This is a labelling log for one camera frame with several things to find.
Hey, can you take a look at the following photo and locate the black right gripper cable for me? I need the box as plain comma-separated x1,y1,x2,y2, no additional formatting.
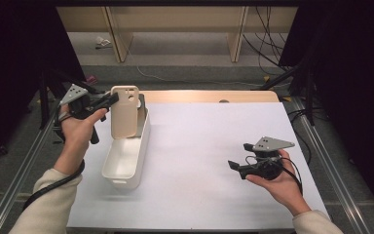
280,157,304,196

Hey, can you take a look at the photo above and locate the bundle of black cables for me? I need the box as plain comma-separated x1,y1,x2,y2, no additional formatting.
243,6,295,72

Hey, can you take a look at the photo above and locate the dark curtain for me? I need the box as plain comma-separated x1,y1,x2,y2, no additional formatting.
279,0,374,215
0,0,86,170

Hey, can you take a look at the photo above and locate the wooden shelf unit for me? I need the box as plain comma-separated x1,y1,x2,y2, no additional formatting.
56,6,298,63

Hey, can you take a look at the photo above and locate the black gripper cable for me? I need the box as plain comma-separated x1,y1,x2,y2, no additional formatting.
280,157,304,196
22,159,86,211

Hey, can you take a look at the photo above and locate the white crumpled item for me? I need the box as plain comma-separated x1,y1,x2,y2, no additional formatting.
94,36,112,50

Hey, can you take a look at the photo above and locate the person's left hand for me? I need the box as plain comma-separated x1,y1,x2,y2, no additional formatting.
59,106,109,154

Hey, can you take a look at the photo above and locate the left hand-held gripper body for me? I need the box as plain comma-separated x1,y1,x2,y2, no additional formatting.
57,83,100,145

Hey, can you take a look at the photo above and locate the clear phone case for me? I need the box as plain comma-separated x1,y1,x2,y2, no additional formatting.
137,93,149,138

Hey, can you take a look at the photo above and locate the person's right hand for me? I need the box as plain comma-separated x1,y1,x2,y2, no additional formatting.
245,149,304,205

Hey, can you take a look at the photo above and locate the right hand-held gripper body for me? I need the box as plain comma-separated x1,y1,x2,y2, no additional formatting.
239,136,296,181

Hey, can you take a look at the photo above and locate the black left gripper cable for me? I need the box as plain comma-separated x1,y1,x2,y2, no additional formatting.
22,159,86,211

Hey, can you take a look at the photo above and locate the metal floor rail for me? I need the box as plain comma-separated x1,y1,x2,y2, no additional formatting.
0,106,62,234
291,97,373,234

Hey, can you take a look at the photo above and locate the wooden table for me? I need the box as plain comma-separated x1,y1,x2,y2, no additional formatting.
139,90,281,104

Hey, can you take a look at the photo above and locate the beige phone case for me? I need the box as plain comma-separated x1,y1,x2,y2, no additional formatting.
110,85,140,140

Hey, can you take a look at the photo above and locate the white plastic storage box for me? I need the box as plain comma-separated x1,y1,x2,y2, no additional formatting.
101,94,152,190

